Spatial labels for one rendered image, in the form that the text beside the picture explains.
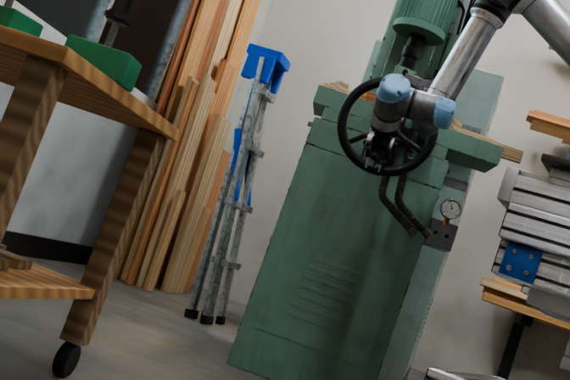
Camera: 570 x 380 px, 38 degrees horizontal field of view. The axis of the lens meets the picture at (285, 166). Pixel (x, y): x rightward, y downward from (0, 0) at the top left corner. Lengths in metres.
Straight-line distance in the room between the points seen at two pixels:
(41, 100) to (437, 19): 1.79
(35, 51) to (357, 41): 4.22
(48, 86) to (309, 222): 1.46
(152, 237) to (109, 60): 2.58
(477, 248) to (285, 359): 2.64
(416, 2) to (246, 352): 1.23
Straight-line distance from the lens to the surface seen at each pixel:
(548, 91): 5.19
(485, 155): 2.58
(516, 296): 4.51
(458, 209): 2.48
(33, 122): 1.17
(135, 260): 3.82
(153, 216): 3.84
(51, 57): 1.16
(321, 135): 2.54
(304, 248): 2.51
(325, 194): 2.52
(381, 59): 2.95
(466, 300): 4.98
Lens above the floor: 0.36
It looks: 6 degrees up
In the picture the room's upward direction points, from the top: 20 degrees clockwise
